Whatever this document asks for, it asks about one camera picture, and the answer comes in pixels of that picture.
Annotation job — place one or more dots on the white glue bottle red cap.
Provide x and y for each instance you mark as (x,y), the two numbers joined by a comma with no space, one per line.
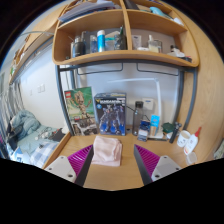
(191,143)

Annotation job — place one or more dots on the bed with light blue sheet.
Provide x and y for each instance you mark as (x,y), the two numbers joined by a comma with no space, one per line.
(28,143)

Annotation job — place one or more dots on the small translucent plastic container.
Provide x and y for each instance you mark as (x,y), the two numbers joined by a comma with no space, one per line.
(191,158)

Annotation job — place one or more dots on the dark transparent drink bottle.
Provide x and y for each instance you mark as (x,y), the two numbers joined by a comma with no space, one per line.
(137,120)

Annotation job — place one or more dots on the black laptop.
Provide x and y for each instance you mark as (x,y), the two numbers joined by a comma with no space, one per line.
(58,135)

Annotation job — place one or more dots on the pink towel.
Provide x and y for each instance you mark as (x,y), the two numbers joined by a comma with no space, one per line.
(106,150)

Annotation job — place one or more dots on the white wall socket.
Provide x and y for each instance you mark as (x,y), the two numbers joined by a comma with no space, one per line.
(148,104)

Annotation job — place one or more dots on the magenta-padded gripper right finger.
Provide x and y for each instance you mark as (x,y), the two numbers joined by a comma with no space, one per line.
(160,168)

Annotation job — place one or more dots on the light blue card package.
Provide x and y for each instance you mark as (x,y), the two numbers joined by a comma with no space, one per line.
(154,121)

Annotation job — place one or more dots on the wooden shelf unit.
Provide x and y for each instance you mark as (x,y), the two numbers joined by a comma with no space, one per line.
(133,55)

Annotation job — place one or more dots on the grey metal desk frame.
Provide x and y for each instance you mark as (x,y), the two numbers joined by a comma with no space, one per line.
(60,100)

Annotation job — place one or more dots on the white wall switch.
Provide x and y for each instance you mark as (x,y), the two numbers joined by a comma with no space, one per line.
(41,88)

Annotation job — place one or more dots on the small dark blue box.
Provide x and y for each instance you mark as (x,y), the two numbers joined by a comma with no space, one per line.
(143,131)

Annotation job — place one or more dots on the blue robot model kit box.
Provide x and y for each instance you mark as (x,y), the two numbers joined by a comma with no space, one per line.
(110,116)

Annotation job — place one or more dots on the white mug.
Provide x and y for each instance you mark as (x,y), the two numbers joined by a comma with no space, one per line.
(183,138)

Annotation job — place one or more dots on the green tree-figure toy box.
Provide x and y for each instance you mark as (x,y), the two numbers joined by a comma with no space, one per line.
(80,106)

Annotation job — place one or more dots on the blue checked pillow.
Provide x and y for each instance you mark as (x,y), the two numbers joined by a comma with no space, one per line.
(45,155)

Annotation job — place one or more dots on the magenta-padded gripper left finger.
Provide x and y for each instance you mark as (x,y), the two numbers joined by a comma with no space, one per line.
(63,168)

